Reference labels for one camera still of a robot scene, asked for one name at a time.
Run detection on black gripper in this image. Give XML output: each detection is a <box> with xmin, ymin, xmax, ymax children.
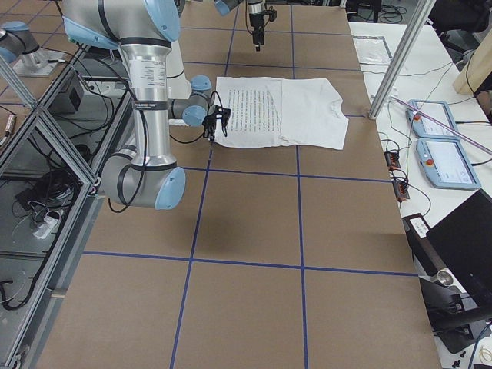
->
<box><xmin>202</xmin><ymin>105</ymin><xmax>231</xmax><ymax>141</ymax></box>
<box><xmin>248</xmin><ymin>13</ymin><xmax>265</xmax><ymax>52</ymax></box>

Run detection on white printed t-shirt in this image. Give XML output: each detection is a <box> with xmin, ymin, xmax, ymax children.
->
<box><xmin>215</xmin><ymin>77</ymin><xmax>348</xmax><ymax>150</ymax></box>

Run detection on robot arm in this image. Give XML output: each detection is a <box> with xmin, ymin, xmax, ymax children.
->
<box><xmin>63</xmin><ymin>1</ymin><xmax>231</xmax><ymax>210</ymax></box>
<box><xmin>214</xmin><ymin>0</ymin><xmax>278</xmax><ymax>52</ymax></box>

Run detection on blue tape line centre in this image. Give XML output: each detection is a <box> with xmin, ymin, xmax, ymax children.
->
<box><xmin>169</xmin><ymin>10</ymin><xmax>240</xmax><ymax>369</ymax></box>

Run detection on blue tape line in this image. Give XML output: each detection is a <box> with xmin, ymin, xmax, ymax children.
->
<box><xmin>169</xmin><ymin>10</ymin><xmax>240</xmax><ymax>369</ymax></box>
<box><xmin>82</xmin><ymin>251</ymin><xmax>418</xmax><ymax>278</ymax></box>

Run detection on blue tape line crosswise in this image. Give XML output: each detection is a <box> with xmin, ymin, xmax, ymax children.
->
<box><xmin>183</xmin><ymin>167</ymin><xmax>391</xmax><ymax>183</ymax></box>

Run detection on blue tape line lengthwise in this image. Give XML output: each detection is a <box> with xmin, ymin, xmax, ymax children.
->
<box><xmin>290</xmin><ymin>5</ymin><xmax>310</xmax><ymax>369</ymax></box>

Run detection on clear plastic bag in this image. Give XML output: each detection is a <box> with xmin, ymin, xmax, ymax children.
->
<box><xmin>353</xmin><ymin>35</ymin><xmax>393</xmax><ymax>65</ymax></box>

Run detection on blue tape line near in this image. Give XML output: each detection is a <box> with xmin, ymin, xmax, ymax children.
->
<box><xmin>82</xmin><ymin>251</ymin><xmax>418</xmax><ymax>278</ymax></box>

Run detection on orange connector board far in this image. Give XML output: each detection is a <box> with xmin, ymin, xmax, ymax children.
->
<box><xmin>384</xmin><ymin>150</ymin><xmax>401</xmax><ymax>170</ymax></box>

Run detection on orange connector board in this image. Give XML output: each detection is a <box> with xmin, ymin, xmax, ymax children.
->
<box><xmin>384</xmin><ymin>150</ymin><xmax>401</xmax><ymax>170</ymax></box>
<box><xmin>392</xmin><ymin>177</ymin><xmax>410</xmax><ymax>203</ymax></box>

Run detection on white power strip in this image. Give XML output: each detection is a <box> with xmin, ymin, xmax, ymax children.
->
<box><xmin>33</xmin><ymin>215</ymin><xmax>59</xmax><ymax>239</ymax></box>

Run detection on blue teach pendant far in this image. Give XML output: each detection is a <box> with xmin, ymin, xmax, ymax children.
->
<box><xmin>406</xmin><ymin>99</ymin><xmax>457</xmax><ymax>138</ymax></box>

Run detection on blue teach pendant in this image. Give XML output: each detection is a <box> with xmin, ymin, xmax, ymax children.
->
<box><xmin>416</xmin><ymin>138</ymin><xmax>481</xmax><ymax>190</ymax></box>
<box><xmin>406</xmin><ymin>99</ymin><xmax>457</xmax><ymax>138</ymax></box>

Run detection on orange connector board near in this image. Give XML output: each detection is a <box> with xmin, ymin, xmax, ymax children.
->
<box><xmin>392</xmin><ymin>177</ymin><xmax>410</xmax><ymax>203</ymax></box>

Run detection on blue teach pendant near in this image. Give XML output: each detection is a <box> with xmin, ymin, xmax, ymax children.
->
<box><xmin>416</xmin><ymin>138</ymin><xmax>481</xmax><ymax>190</ymax></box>

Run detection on black laptop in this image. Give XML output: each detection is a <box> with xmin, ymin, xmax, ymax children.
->
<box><xmin>402</xmin><ymin>189</ymin><xmax>491</xmax><ymax>306</ymax></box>

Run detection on black monitor stand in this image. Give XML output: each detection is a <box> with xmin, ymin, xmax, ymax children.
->
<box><xmin>417</xmin><ymin>274</ymin><xmax>492</xmax><ymax>354</ymax></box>

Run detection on aluminium frame post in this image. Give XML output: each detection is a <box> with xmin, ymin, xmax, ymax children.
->
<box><xmin>368</xmin><ymin>0</ymin><xmax>436</xmax><ymax>120</ymax></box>

